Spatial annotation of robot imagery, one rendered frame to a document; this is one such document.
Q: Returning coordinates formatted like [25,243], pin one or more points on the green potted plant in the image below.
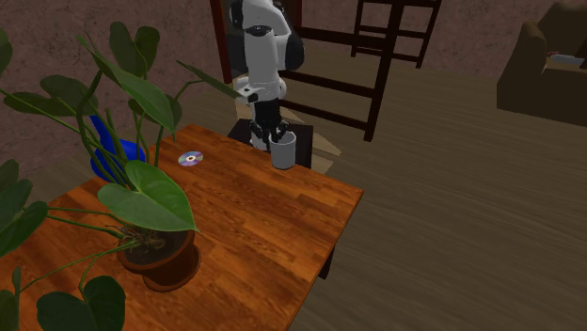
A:
[151,201]

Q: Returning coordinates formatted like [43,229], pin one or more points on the large dark wooden frame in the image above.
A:
[380,69]

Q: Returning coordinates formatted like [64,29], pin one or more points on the wooden table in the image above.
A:
[261,220]

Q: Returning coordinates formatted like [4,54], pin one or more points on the grey cup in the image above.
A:
[283,153]

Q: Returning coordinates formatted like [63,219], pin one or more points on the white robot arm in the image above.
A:
[261,50]

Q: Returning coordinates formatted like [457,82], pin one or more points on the brown sofa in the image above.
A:
[532,87]

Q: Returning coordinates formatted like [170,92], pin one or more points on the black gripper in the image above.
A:
[268,111]

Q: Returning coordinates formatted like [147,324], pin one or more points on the blue curved object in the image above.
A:
[130,151]

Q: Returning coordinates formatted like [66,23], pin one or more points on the shiny compact disc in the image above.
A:
[190,158]

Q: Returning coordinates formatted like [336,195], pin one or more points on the small dark wooden frame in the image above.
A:
[429,34]

